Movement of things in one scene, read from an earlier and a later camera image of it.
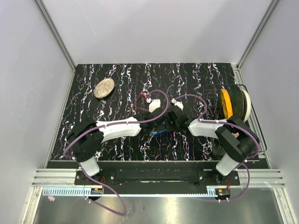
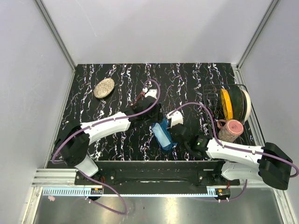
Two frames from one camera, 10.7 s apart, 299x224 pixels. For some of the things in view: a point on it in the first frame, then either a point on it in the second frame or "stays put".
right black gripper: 168,119 -> 174,139
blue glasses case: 159,132 -> 165,125
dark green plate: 237,100 stays put
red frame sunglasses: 134,106 stays put
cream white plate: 249,109 stays put
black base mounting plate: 125,181 stays put
